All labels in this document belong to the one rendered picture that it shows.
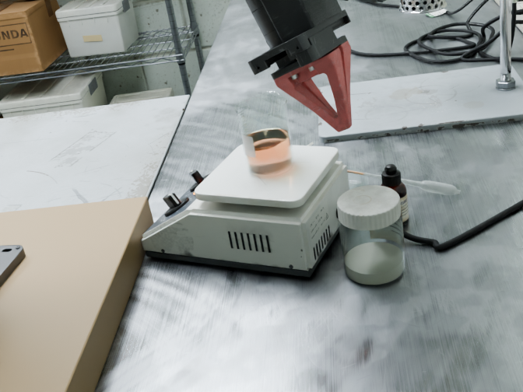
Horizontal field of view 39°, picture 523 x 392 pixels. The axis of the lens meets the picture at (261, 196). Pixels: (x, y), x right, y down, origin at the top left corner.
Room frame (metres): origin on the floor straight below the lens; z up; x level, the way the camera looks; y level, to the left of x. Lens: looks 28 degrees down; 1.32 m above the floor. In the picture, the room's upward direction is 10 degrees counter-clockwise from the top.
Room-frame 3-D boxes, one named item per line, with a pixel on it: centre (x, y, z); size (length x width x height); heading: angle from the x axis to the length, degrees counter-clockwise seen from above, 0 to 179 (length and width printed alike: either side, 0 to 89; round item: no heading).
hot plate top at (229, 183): (0.69, -0.01, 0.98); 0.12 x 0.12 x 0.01; 61
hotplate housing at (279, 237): (0.70, 0.01, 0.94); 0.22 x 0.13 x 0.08; 61
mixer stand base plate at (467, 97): (1.00, -0.25, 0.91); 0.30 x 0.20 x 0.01; 82
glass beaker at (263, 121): (0.69, -0.02, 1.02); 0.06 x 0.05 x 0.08; 156
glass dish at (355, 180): (0.77, -0.10, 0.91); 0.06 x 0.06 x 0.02
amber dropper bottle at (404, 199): (0.69, -0.14, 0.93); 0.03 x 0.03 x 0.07
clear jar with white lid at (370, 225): (0.60, -0.10, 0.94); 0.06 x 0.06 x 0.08
